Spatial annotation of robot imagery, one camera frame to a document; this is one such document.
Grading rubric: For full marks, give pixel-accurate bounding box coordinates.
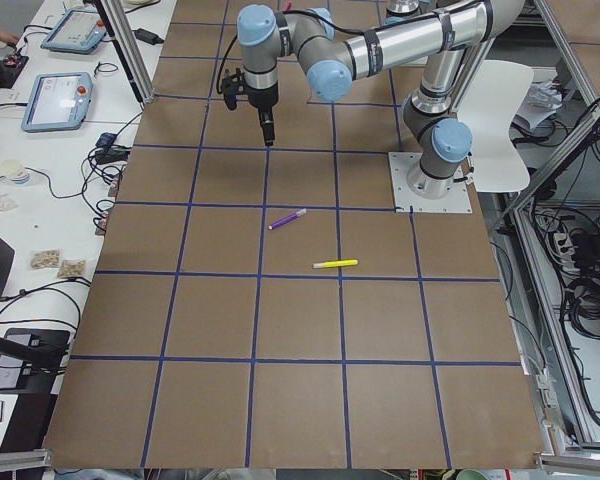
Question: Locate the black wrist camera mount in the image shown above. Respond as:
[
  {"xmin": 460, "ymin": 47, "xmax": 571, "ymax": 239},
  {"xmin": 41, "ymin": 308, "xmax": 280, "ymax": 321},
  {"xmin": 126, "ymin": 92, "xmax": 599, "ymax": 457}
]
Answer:
[{"xmin": 216, "ymin": 68, "xmax": 246, "ymax": 111}]

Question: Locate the yellow highlighter pen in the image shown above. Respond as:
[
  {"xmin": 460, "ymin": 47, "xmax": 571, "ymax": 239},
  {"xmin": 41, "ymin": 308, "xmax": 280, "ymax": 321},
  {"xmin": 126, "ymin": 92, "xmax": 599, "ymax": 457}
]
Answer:
[{"xmin": 312, "ymin": 259, "xmax": 359, "ymax": 269}]

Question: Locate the near teach pendant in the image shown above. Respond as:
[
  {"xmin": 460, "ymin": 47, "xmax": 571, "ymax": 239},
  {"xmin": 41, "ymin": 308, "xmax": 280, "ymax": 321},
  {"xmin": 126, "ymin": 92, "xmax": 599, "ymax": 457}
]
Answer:
[{"xmin": 21, "ymin": 72, "xmax": 93, "ymax": 133}]

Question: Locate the black power adapter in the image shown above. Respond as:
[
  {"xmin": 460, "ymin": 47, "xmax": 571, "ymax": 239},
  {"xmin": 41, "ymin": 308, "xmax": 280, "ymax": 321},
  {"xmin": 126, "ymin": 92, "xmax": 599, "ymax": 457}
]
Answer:
[{"xmin": 133, "ymin": 28, "xmax": 164, "ymax": 45}]

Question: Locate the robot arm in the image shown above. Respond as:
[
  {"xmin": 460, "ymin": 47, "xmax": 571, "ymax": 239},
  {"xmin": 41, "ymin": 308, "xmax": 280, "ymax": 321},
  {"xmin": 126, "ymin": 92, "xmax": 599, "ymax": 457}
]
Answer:
[{"xmin": 217, "ymin": 0, "xmax": 523, "ymax": 199}]

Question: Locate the white chair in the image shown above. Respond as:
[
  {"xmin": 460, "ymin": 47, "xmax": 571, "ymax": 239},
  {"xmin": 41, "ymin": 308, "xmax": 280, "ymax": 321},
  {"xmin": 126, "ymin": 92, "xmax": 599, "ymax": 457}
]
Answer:
[{"xmin": 457, "ymin": 60, "xmax": 534, "ymax": 193}]

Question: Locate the teach pendant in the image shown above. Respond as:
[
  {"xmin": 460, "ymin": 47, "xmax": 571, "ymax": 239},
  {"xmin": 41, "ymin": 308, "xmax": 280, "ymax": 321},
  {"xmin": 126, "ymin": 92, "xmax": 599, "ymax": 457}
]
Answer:
[
  {"xmin": 41, "ymin": 9, "xmax": 106, "ymax": 54},
  {"xmin": 21, "ymin": 72, "xmax": 93, "ymax": 133}
]

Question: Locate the purple highlighter pen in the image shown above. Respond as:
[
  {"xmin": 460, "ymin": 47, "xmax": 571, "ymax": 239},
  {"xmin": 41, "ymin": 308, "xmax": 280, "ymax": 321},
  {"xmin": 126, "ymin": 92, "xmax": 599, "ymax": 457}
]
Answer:
[{"xmin": 268, "ymin": 208, "xmax": 307, "ymax": 231}]

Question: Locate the aluminium frame post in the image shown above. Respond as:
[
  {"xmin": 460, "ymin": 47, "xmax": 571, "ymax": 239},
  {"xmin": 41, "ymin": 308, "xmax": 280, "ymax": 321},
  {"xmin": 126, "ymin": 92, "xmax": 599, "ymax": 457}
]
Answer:
[{"xmin": 93, "ymin": 0, "xmax": 155, "ymax": 105}]

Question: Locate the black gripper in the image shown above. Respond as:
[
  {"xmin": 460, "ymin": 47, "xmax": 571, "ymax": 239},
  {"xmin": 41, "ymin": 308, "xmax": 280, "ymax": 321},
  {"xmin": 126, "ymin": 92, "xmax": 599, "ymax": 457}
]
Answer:
[{"xmin": 244, "ymin": 69, "xmax": 279, "ymax": 147}]

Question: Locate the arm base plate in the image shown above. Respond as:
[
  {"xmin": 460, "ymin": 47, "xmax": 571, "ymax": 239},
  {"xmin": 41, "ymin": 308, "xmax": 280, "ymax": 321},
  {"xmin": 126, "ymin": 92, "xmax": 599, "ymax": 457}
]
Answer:
[{"xmin": 388, "ymin": 152, "xmax": 472, "ymax": 214}]

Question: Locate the far teach pendant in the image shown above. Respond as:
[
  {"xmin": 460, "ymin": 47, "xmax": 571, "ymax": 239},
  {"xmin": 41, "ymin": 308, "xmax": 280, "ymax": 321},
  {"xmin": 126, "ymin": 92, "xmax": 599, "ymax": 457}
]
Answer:
[{"xmin": 41, "ymin": 9, "xmax": 106, "ymax": 54}]

